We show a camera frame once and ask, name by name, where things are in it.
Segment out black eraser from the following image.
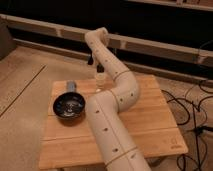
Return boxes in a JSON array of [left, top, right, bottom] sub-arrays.
[[97, 65, 104, 73]]

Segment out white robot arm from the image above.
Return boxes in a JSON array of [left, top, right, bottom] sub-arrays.
[[85, 27, 151, 171]]

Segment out white railing beam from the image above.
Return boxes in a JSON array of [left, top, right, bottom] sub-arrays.
[[0, 13, 213, 67]]

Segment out black frying pan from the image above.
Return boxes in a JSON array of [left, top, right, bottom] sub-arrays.
[[53, 81, 86, 119]]

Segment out wooden board table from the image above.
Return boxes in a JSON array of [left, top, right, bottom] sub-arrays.
[[39, 75, 188, 171]]

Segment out black floor cables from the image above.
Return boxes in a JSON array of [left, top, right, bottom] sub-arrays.
[[164, 78, 213, 171]]

